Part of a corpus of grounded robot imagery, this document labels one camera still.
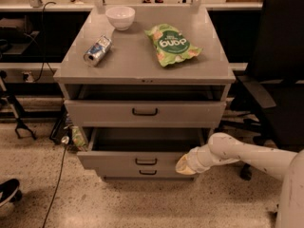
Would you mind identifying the grey drawer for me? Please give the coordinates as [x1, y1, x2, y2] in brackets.
[96, 169, 199, 181]
[78, 128, 205, 173]
[65, 100, 226, 128]

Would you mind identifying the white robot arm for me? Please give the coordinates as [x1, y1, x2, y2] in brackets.
[176, 132, 304, 228]

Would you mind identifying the grey bottom drawer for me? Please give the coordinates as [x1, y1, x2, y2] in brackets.
[96, 169, 199, 181]

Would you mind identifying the grey drawer cabinet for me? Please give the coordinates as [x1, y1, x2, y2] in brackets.
[52, 5, 237, 182]

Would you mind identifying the grey top drawer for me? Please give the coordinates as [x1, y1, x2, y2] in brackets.
[65, 100, 226, 128]

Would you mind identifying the green bag on floor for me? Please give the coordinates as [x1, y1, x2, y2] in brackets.
[71, 126, 86, 151]

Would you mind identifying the black office chair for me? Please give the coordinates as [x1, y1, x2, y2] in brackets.
[218, 0, 304, 181]

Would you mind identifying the green chip bag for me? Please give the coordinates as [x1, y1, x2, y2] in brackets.
[145, 24, 202, 67]

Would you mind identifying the silver blue soda can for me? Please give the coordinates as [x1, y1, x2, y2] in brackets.
[84, 35, 112, 67]

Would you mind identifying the white ceramic bowl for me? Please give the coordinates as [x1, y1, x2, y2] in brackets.
[105, 6, 135, 30]

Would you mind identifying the black wheeled base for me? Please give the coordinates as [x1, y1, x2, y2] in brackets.
[0, 179, 22, 207]

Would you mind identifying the black stand leg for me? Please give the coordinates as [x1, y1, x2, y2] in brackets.
[0, 70, 36, 140]

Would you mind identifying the black floor cable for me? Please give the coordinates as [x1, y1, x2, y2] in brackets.
[41, 142, 68, 228]

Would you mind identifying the black hanging cable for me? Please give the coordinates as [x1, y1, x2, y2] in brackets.
[24, 1, 57, 84]

